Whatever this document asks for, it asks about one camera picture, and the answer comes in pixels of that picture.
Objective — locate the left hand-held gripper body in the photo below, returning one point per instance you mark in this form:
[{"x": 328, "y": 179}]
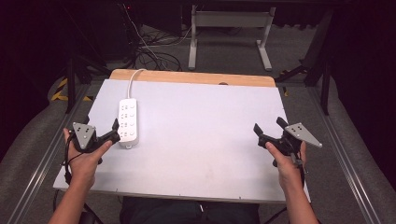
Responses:
[{"x": 84, "y": 137}]

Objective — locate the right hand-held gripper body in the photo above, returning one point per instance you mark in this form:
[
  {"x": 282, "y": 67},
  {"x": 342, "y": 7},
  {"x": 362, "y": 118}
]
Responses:
[{"x": 291, "y": 140}]

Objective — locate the white power strip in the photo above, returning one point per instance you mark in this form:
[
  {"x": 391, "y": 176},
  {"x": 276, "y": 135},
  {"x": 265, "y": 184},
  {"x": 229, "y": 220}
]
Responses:
[{"x": 128, "y": 123}]

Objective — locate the person's left hand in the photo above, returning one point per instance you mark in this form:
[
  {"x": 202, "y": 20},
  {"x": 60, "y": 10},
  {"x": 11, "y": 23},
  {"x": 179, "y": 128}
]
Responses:
[{"x": 85, "y": 158}]

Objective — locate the person's right hand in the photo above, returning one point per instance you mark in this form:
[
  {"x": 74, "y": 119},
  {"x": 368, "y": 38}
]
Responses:
[{"x": 288, "y": 168}]

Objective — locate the yellow black hazard tape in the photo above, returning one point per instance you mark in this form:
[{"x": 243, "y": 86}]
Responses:
[{"x": 63, "y": 91}]

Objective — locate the black tripod stand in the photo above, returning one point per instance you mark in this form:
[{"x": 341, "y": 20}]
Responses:
[{"x": 77, "y": 71}]

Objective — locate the white mat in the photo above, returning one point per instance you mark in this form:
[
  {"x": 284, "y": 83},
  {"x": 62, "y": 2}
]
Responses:
[{"x": 180, "y": 140}]

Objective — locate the black metal stand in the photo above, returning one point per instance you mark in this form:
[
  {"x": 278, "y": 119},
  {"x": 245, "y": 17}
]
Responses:
[{"x": 317, "y": 62}]

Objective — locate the person's dark trousers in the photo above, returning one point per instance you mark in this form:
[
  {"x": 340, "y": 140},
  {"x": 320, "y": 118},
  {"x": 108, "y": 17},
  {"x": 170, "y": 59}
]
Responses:
[{"x": 190, "y": 211}]

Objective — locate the grey metal desk frame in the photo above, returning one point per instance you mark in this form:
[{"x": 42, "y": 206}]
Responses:
[{"x": 230, "y": 34}]

